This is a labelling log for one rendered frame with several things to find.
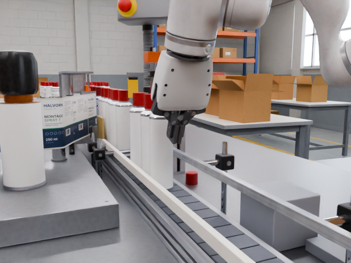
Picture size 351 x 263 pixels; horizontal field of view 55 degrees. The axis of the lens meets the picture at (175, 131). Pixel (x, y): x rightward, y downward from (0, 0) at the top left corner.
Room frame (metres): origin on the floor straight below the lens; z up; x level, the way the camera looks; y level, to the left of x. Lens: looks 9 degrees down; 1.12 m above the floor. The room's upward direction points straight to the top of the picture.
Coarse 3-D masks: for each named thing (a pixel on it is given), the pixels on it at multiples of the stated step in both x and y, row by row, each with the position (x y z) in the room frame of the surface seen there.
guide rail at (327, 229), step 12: (180, 156) 0.71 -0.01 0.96; (192, 156) 0.68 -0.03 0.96; (204, 168) 0.61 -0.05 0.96; (216, 168) 0.59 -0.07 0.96; (228, 180) 0.53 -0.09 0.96; (240, 180) 0.52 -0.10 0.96; (252, 192) 0.47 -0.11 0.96; (264, 192) 0.46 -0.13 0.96; (264, 204) 0.45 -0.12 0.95; (276, 204) 0.42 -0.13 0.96; (288, 204) 0.41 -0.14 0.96; (288, 216) 0.40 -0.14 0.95; (300, 216) 0.38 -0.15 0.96; (312, 216) 0.38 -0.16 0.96; (312, 228) 0.37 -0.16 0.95; (324, 228) 0.35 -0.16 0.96; (336, 228) 0.34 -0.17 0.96; (336, 240) 0.34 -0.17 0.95; (348, 240) 0.32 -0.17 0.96
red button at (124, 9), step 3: (120, 0) 1.00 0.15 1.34; (123, 0) 0.99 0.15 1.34; (126, 0) 0.99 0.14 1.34; (129, 0) 1.00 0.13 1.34; (120, 3) 1.00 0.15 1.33; (123, 3) 0.99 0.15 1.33; (126, 3) 0.99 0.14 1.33; (129, 3) 0.99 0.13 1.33; (120, 6) 1.00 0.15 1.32; (123, 6) 0.99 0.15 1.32; (126, 6) 0.99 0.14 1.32; (129, 6) 1.00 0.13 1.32; (120, 9) 1.00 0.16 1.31; (123, 9) 1.00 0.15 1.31; (126, 9) 1.00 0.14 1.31; (129, 9) 1.00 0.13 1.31
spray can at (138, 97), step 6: (138, 96) 0.84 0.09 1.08; (138, 102) 0.84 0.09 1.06; (132, 108) 0.85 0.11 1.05; (138, 108) 0.84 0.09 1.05; (132, 114) 0.84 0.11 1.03; (138, 114) 0.83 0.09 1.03; (132, 120) 0.84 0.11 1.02; (138, 120) 0.83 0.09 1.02; (132, 126) 0.84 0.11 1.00; (138, 126) 0.83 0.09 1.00; (132, 132) 0.84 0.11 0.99; (138, 132) 0.83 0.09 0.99; (132, 138) 0.84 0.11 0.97; (138, 138) 0.83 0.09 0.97; (132, 144) 0.84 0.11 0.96; (138, 144) 0.83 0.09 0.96; (132, 150) 0.84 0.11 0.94; (138, 150) 0.83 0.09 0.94; (132, 156) 0.84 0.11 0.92; (138, 156) 0.83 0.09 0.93; (138, 162) 0.83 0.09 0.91
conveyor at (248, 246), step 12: (180, 192) 0.70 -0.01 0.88; (192, 204) 0.63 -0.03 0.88; (204, 204) 0.63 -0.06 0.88; (204, 216) 0.57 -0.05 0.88; (216, 216) 0.57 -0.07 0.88; (216, 228) 0.52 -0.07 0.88; (228, 228) 0.52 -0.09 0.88; (228, 240) 0.48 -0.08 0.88; (240, 240) 0.48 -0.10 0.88; (252, 240) 0.48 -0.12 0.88; (216, 252) 0.44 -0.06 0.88; (252, 252) 0.44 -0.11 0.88; (264, 252) 0.44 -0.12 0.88
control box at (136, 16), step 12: (132, 0) 1.02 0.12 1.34; (144, 0) 1.01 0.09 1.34; (156, 0) 1.00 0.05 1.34; (168, 0) 1.00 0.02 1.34; (120, 12) 1.03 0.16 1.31; (132, 12) 1.02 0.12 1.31; (144, 12) 1.01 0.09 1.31; (156, 12) 1.00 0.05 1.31; (168, 12) 1.00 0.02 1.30; (132, 24) 1.09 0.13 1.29; (144, 24) 1.09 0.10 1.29; (156, 24) 1.09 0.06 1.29
